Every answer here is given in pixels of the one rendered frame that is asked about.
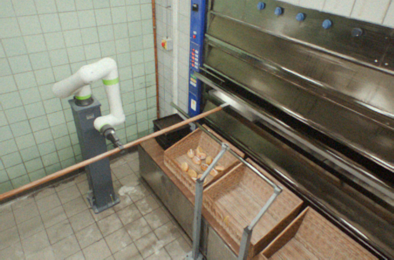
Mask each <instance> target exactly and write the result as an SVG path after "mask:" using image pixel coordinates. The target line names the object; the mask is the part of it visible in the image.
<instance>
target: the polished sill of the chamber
mask: <svg viewBox="0 0 394 260"><path fill-rule="evenodd" d="M205 95H206V96H207V97H208V98H210V99H211V100H213V101H215V102H216V103H218V104H219V105H222V104H224V103H223V102H221V101H219V100H218V99H216V98H215V97H213V96H212V95H210V94H209V91H205ZM226 110H228V111H229V112H231V113H233V115H235V116H237V117H238V118H240V119H242V120H243V121H244V122H246V123H247V124H249V125H250V126H252V127H253V128H255V129H257V130H258V131H259V132H260V133H262V134H264V135H265V136H267V137H268V138H270V139H271V140H272V141H274V142H276V143H277V144H279V145H280V146H281V147H283V148H284V149H286V150H288V151H290V152H291V153H292V154H293V155H296V156H297V157H298V158H300V159H302V161H304V162H305V163H308V164H309V165H310V166H311V167H313V168H315V169H316V170H318V171H320V173H322V174H324V175H326V176H327V177H329V179H331V180H333V181H334V182H336V183H337V184H339V185H340V186H342V187H344V188H345V189H346V190H348V191H350V192H351V193H353V194H354V195H355V196H357V197H359V199H361V200H363V201H365V202H366V203H367V204H369V205H370V206H372V207H374V208H375V209H376V210H378V211H380V212H381V213H382V214H384V215H386V216H387V217H389V218H390V219H391V220H393V221H394V206H392V205H391V204H389V203H388V202H386V201H384V200H383V199H381V198H380V197H378V196H377V195H375V194H373V193H371V192H370V191H369V190H367V189H365V188H364V187H362V186H361V185H359V184H358V183H355V182H354V181H353V180H351V179H350V178H347V177H346V176H345V175H343V174H342V173H340V172H338V171H337V170H336V169H333V168H332V167H331V166H328V165H327V164H326V163H324V162H322V161H321V160H319V159H318V158H316V157H315V156H313V155H311V154H310V153H308V152H307V151H305V150H304V149H302V148H300V147H299V146H297V145H296V144H294V143H292V142H291V141H289V140H288V139H286V138H285V137H284V136H281V135H280V134H278V133H277V132H274V130H272V129H271V128H269V127H267V126H265V125H264V124H262V123H261V122H260V121H258V120H254V121H251V120H249V119H247V118H245V117H244V116H242V115H241V114H240V113H238V112H236V111H235V110H233V109H232V108H227V109H226Z"/></svg>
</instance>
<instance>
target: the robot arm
mask: <svg viewBox="0 0 394 260"><path fill-rule="evenodd" d="M99 79H102V82H103V83H102V85H103V86H104V89H105V92H106V95H107V99H108V105H109V106H110V112H111V113H110V115H106V116H103V117H98V118H97V119H95V120H94V127H95V128H96V129H98V131H99V132H100V133H101V134H100V135H102V136H104V137H105V138H107V140H109V141H111V142H112V143H113V144H112V145H113V146H114V148H115V149H116V148H119V149H120V150H123V149H125V147H124V146H123V145H122V144H121V142H120V141H119V140H120V139H119V137H118V136H117V134H116V133H115V129H117V128H113V127H114V126H118V125H121V124H123V123H124V121H125V115H124V111H123V109H122V105H121V98H120V81H119V78H118V72H117V65H116V63H115V61H114V60H113V59H111V58H109V57H106V58H103V59H101V60H99V61H98V62H96V63H93V64H89V65H86V66H83V67H81V68H80V70H79V71H78V72H76V73H75V74H74V75H71V76H70V77H68V78H67V79H64V80H62V81H59V82H57V83H56V84H54V85H53V88H52V91H53V95H55V96H56V97H57V98H67V97H69V96H71V95H74V96H73V98H74V100H75V101H74V103H75V105H77V106H80V107H85V106H88V105H91V104H92V103H94V98H93V97H92V96H91V87H90V84H92V83H94V82H96V81H98V80H99Z"/></svg>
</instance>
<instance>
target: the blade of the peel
mask: <svg viewBox="0 0 394 260"><path fill-rule="evenodd" d="M209 94H210V95H212V96H213V97H215V98H216V99H218V100H219V101H221V102H223V103H224V104H225V103H227V102H228V103H229V104H230V108H232V109H233V110H235V111H236V112H238V113H240V114H241V115H242V116H244V117H245V118H247V119H249V120H251V121H254V120H256V119H259V118H260V117H259V116H257V115H256V114H255V113H253V112H251V111H250V110H248V109H246V108H245V107H243V106H242V105H240V104H238V103H237V102H235V101H233V100H232V99H230V98H228V97H227V96H226V95H224V94H222V93H221V92H219V91H218V90H210V91H209Z"/></svg>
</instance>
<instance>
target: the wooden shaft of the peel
mask: <svg viewBox="0 0 394 260"><path fill-rule="evenodd" d="M221 109H222V108H221V107H218V108H215V109H212V110H210V111H207V112H204V113H202V114H200V115H198V116H195V117H193V118H190V119H187V120H185V121H182V122H179V123H178V124H176V125H173V126H170V127H167V128H165V129H162V130H160V131H157V132H156V133H153V134H150V135H148V136H145V137H143V138H140V139H138V140H136V141H134V142H130V143H128V144H126V145H123V146H124V147H125V149H128V148H129V147H131V146H134V145H137V144H139V143H142V142H145V141H148V140H149V139H151V138H153V137H156V136H159V135H161V134H164V133H167V132H168V131H171V130H173V129H175V128H178V127H180V126H183V125H186V124H189V123H190V122H192V121H195V120H197V119H200V118H203V117H206V116H208V115H210V114H211V113H214V112H217V111H219V110H221ZM125 149H123V150H125ZM120 151H122V150H120V149H119V148H116V149H113V150H111V151H108V152H105V153H102V154H101V155H99V156H96V157H93V158H91V159H87V160H86V161H84V162H81V163H78V164H76V165H73V166H71V167H68V168H66V169H63V170H60V171H58V172H57V173H54V174H52V175H48V176H45V177H44V178H42V179H39V180H35V181H33V182H32V183H29V184H26V185H24V186H21V187H19V188H17V189H13V190H11V191H9V192H7V193H4V194H0V200H3V199H7V198H8V197H11V196H13V195H16V194H18V193H20V192H22V191H25V190H28V189H31V187H35V186H38V185H40V184H43V183H44V182H47V181H50V180H53V179H55V178H56V177H59V176H61V175H65V174H67V173H69V172H71V171H73V170H76V169H79V168H81V167H83V166H86V165H88V164H91V163H94V162H97V161H98V160H100V159H102V158H106V157H108V156H111V155H113V154H114V153H117V152H120Z"/></svg>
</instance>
